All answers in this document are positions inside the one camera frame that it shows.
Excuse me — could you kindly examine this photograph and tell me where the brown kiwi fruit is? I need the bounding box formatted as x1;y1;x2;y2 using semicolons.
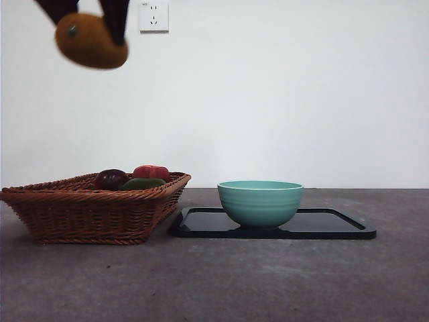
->
54;11;130;70

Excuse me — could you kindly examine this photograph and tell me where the teal ribbed bowl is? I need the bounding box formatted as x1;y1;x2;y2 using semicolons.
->
217;180;305;231

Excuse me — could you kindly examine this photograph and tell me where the dark purple plum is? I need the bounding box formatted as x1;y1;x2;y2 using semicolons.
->
95;168;129;191

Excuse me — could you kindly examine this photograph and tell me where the green avocado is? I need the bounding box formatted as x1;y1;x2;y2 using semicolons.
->
119;177;168;192

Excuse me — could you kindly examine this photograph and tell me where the brown wicker basket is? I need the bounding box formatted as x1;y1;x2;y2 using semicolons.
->
0;171;192;245

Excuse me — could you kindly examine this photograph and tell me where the black rectangular tray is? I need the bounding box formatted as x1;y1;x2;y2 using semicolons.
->
172;207;377;240

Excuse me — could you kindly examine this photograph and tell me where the white wall socket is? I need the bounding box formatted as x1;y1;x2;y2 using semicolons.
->
139;0;170;34

